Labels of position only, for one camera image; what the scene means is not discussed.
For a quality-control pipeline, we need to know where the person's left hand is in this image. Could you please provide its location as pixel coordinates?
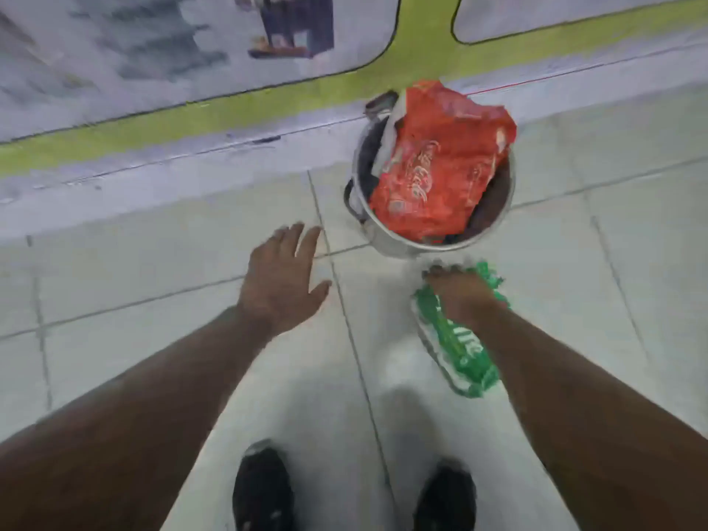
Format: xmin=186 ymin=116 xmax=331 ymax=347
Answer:
xmin=237 ymin=221 xmax=333 ymax=339

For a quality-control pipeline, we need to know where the person's right hand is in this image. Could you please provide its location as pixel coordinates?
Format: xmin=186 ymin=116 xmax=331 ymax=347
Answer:
xmin=422 ymin=263 xmax=509 ymax=330

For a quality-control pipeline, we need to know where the green plastic wrapper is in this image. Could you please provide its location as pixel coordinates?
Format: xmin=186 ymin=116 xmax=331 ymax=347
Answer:
xmin=410 ymin=261 xmax=510 ymax=399

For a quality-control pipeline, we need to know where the person's right forearm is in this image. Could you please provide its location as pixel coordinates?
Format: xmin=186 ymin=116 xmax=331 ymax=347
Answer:
xmin=462 ymin=304 xmax=708 ymax=531

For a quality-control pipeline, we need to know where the person's left forearm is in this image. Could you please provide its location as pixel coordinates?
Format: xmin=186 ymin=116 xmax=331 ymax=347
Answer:
xmin=0 ymin=305 xmax=273 ymax=531

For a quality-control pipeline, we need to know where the black trash bin liner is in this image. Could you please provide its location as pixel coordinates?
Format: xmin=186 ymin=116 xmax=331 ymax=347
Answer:
xmin=357 ymin=118 xmax=512 ymax=245

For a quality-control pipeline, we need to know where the silver metal trash bin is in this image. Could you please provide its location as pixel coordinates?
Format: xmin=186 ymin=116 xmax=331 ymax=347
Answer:
xmin=343 ymin=90 xmax=516 ymax=259

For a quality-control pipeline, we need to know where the red plastic wrapper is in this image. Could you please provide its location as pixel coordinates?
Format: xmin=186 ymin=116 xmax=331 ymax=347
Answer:
xmin=369 ymin=80 xmax=518 ymax=243

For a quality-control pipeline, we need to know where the person's black left shoe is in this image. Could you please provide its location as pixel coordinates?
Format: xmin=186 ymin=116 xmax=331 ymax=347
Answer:
xmin=232 ymin=440 xmax=295 ymax=531

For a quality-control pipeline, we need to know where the person's black shoe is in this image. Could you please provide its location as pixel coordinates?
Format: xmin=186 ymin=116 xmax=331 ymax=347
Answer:
xmin=232 ymin=440 xmax=295 ymax=531
xmin=414 ymin=459 xmax=478 ymax=531

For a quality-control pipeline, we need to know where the person's black right shoe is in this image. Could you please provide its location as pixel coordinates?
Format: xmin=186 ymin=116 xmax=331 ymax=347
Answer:
xmin=414 ymin=459 xmax=478 ymax=531

